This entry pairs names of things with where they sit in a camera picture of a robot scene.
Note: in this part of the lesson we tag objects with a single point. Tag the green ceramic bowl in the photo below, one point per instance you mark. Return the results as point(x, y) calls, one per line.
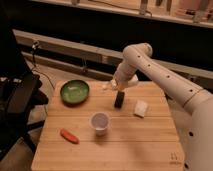
point(74, 92)

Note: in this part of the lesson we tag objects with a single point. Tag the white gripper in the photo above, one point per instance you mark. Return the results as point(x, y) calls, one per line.
point(119, 85)

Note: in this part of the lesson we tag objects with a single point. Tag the black office chair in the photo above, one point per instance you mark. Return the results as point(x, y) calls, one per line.
point(19, 94)

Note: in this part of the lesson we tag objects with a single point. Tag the black rectangular block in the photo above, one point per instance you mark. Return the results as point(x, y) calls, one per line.
point(119, 99)

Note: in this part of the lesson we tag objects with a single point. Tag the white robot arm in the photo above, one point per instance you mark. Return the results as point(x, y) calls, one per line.
point(194, 99)

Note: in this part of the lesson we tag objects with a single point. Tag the white sponge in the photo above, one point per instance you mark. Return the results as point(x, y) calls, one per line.
point(140, 108)

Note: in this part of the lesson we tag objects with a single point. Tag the orange carrot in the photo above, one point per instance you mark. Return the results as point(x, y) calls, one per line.
point(68, 136)

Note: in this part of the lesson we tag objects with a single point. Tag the wooden table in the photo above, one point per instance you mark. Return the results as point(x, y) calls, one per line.
point(132, 143)

